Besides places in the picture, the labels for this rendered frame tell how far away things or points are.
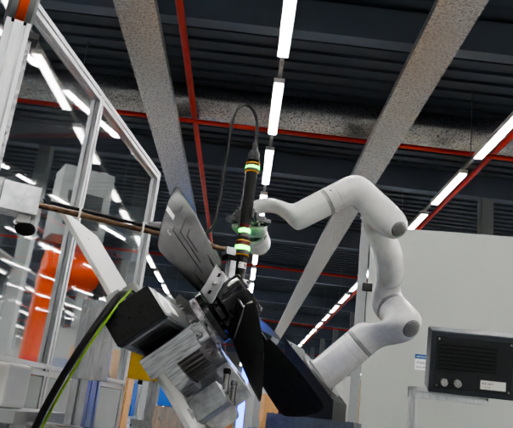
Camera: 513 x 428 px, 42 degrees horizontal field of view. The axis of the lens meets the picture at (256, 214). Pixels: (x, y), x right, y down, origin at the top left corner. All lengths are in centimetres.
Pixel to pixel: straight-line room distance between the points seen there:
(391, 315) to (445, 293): 134
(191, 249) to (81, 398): 46
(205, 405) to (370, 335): 90
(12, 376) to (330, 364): 114
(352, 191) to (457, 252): 168
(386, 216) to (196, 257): 78
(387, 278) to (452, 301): 138
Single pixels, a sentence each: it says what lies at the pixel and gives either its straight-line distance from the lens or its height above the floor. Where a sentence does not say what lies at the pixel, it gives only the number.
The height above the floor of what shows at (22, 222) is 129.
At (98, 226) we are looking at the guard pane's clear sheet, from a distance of 277.
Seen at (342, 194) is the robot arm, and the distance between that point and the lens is 216.
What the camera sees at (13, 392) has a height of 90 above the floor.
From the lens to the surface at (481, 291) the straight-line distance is 375.
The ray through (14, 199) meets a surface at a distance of 170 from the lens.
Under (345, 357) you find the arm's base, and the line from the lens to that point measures 244.
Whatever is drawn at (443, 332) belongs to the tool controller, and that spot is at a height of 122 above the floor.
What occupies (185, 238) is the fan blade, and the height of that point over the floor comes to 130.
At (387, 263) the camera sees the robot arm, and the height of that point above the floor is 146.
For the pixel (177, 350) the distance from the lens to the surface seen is 148.
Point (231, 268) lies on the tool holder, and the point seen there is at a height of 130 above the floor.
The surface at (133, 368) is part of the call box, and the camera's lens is 223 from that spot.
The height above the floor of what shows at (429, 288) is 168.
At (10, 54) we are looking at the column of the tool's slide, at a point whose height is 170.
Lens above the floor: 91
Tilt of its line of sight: 17 degrees up
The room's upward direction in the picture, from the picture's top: 7 degrees clockwise
